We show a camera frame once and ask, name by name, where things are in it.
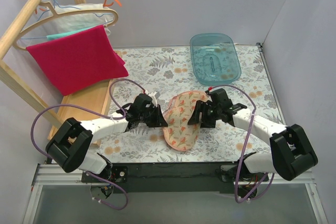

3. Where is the peach floral mesh laundry bag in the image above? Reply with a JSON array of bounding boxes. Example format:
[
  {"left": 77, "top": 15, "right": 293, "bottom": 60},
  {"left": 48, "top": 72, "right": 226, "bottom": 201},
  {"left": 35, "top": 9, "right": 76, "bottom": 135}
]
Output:
[{"left": 163, "top": 91, "right": 208, "bottom": 152}]

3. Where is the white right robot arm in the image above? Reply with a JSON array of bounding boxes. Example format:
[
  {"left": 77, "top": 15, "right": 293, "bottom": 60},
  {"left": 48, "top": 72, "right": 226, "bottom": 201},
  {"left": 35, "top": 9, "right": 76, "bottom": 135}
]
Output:
[{"left": 188, "top": 89, "right": 318, "bottom": 181}]

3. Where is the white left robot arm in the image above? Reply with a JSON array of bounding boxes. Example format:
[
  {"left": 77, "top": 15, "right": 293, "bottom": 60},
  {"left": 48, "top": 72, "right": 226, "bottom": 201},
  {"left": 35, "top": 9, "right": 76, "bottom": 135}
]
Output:
[{"left": 46, "top": 92, "right": 167, "bottom": 182}]

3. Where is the floral patterned table mat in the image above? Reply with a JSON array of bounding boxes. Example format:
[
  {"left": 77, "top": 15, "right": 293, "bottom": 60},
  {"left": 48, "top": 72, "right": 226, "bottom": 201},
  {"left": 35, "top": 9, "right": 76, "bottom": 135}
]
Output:
[{"left": 90, "top": 46, "right": 282, "bottom": 163}]

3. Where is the wooden clothes rack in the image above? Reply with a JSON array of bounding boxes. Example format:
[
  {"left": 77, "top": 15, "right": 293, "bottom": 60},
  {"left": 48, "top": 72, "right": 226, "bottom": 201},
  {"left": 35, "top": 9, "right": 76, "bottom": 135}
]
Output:
[{"left": 0, "top": 0, "right": 116, "bottom": 147}]

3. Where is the clear teal plastic tub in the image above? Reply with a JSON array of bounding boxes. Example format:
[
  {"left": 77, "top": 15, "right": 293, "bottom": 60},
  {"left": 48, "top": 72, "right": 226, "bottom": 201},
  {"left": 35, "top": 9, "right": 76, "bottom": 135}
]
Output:
[{"left": 190, "top": 33, "right": 242, "bottom": 86}]

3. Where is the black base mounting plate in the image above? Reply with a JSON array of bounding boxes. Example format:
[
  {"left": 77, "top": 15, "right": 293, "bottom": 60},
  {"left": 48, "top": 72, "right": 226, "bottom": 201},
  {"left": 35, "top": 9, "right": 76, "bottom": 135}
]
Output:
[{"left": 81, "top": 163, "right": 270, "bottom": 195}]

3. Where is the magenta red towel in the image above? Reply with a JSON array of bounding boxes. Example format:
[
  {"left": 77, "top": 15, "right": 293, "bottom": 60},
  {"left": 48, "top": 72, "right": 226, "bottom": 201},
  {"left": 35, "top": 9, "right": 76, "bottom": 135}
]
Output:
[{"left": 26, "top": 25, "right": 129, "bottom": 96}]

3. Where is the teal folded cloth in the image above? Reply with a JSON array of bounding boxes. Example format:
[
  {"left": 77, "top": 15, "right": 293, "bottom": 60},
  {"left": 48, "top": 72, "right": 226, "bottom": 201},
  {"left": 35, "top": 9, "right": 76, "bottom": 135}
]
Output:
[{"left": 46, "top": 27, "right": 92, "bottom": 41}]

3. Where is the white cloth on hanger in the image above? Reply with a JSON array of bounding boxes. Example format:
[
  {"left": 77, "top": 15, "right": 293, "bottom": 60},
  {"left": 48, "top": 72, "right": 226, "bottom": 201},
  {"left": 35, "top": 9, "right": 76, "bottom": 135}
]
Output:
[{"left": 46, "top": 4, "right": 114, "bottom": 33}]

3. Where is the beige wooden hanger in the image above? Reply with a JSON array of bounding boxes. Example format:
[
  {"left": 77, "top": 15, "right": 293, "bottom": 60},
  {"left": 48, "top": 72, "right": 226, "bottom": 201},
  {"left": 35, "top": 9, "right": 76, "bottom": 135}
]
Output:
[{"left": 13, "top": 2, "right": 119, "bottom": 51}]

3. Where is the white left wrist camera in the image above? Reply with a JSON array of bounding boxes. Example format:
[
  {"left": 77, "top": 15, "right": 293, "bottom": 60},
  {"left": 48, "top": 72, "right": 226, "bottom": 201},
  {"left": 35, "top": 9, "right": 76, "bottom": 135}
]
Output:
[{"left": 148, "top": 91, "right": 160, "bottom": 106}]

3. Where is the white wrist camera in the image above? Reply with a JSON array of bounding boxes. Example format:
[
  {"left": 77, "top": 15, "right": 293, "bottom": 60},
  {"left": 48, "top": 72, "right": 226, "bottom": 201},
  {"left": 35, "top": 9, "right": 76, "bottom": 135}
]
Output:
[
  {"left": 205, "top": 87, "right": 213, "bottom": 97},
  {"left": 148, "top": 91, "right": 160, "bottom": 106}
]

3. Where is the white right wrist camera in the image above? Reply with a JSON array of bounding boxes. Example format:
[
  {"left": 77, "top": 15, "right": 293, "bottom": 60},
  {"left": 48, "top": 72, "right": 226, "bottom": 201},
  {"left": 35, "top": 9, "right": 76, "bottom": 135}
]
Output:
[{"left": 205, "top": 87, "right": 213, "bottom": 97}]

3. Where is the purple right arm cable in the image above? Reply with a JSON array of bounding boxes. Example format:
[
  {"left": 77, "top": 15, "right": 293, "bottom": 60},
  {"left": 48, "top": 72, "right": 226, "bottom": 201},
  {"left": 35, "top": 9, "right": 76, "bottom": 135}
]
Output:
[{"left": 208, "top": 84, "right": 275, "bottom": 204}]

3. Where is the aluminium frame rail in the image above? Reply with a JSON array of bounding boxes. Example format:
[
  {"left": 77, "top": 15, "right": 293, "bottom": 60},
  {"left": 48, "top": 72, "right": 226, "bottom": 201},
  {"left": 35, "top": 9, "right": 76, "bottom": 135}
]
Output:
[{"left": 24, "top": 165, "right": 328, "bottom": 223}]

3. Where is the blue wire hanger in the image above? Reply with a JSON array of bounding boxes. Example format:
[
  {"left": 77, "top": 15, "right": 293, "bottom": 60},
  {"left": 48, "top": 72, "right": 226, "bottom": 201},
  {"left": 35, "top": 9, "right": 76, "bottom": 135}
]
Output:
[{"left": 18, "top": 0, "right": 119, "bottom": 40}]

